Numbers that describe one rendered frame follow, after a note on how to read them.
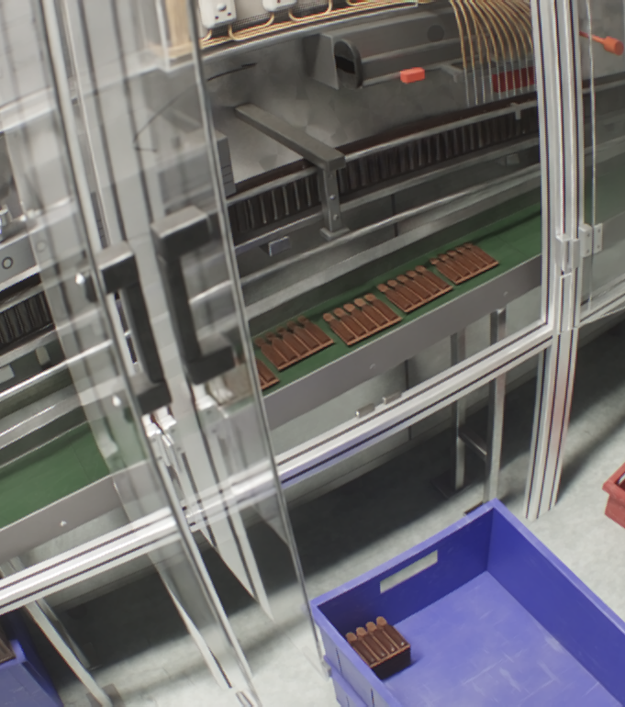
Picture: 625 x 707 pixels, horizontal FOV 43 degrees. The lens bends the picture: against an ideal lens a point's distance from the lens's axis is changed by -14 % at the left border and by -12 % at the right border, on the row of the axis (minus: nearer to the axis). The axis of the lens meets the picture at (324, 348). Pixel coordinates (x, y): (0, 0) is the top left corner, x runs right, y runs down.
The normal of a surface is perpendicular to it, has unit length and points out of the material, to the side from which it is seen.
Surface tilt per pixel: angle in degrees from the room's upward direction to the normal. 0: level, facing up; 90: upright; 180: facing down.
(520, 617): 0
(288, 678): 0
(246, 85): 90
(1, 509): 2
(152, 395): 90
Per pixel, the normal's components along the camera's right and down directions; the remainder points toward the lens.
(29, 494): -0.14, -0.76
